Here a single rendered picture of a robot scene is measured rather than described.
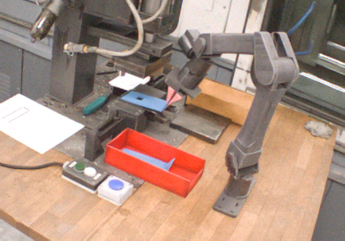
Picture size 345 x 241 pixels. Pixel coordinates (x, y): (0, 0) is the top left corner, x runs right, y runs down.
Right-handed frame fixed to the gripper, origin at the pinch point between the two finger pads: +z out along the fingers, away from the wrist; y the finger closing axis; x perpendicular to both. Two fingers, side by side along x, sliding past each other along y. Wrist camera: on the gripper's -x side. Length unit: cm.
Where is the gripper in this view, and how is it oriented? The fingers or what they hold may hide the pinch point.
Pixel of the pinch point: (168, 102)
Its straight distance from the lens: 136.0
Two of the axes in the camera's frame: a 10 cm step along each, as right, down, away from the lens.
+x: -4.1, 3.6, -8.4
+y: -7.4, -6.7, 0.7
